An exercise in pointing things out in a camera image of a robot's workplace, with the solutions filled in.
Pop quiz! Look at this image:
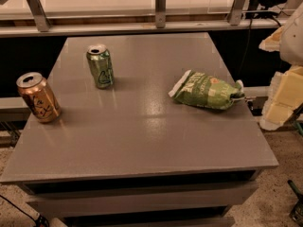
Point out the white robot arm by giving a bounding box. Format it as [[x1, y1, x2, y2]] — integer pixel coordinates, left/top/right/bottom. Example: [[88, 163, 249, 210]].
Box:
[[279, 0, 303, 65]]

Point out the green jalapeno chip bag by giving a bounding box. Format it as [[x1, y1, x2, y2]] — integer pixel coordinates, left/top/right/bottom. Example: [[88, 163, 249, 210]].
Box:
[[169, 70, 245, 110]]

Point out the green soda can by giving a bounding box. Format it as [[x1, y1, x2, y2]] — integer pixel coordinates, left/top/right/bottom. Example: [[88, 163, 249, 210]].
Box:
[[86, 44, 114, 89]]

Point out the orange soda can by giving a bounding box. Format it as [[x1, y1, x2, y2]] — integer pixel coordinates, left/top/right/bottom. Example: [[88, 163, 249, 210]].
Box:
[[16, 72, 61, 123]]

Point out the grey drawer cabinet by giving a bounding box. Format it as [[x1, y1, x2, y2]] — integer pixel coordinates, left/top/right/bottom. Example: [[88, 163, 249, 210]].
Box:
[[17, 169, 263, 227]]

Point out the dark tool on floor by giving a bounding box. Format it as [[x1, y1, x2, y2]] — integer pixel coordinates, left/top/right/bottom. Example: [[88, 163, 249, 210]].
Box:
[[288, 180, 303, 227]]

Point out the metal railing frame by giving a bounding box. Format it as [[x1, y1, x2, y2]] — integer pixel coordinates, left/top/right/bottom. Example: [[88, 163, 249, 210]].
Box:
[[0, 0, 286, 38]]

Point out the black floor cable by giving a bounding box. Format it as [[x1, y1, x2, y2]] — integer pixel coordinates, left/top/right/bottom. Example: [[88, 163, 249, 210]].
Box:
[[0, 194, 50, 227]]

